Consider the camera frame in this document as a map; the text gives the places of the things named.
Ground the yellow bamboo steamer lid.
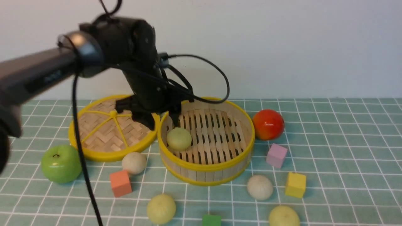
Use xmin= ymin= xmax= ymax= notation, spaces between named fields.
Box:
xmin=78 ymin=95 xmax=157 ymax=162

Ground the pale yellow bun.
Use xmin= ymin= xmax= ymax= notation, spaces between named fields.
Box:
xmin=269 ymin=205 xmax=301 ymax=226
xmin=167 ymin=127 xmax=192 ymax=151
xmin=147 ymin=194 xmax=176 ymax=224

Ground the green cube block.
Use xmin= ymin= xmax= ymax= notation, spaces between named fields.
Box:
xmin=202 ymin=214 xmax=222 ymax=226

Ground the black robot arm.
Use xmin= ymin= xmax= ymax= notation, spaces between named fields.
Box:
xmin=0 ymin=17 xmax=188 ymax=171

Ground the white bun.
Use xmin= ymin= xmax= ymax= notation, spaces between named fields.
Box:
xmin=247 ymin=175 xmax=274 ymax=201
xmin=122 ymin=152 xmax=147 ymax=175

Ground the orange cube block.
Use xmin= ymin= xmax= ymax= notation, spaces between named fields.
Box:
xmin=109 ymin=170 xmax=133 ymax=198

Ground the red orange toy tomato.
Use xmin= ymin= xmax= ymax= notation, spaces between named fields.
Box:
xmin=252 ymin=109 xmax=285 ymax=141

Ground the green toy apple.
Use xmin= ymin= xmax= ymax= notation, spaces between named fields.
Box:
xmin=40 ymin=144 xmax=82 ymax=184

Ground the yellow cube block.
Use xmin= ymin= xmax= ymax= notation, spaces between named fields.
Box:
xmin=285 ymin=172 xmax=307 ymax=199

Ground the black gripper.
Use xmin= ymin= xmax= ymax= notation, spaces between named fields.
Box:
xmin=115 ymin=64 xmax=186 ymax=131

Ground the pink cube block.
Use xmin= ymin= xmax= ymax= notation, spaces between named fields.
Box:
xmin=266 ymin=143 xmax=288 ymax=169

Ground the yellow bamboo steamer tray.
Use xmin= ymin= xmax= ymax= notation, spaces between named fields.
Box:
xmin=157 ymin=100 xmax=255 ymax=186

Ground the green checked tablecloth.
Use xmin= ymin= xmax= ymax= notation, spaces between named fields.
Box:
xmin=0 ymin=98 xmax=402 ymax=226

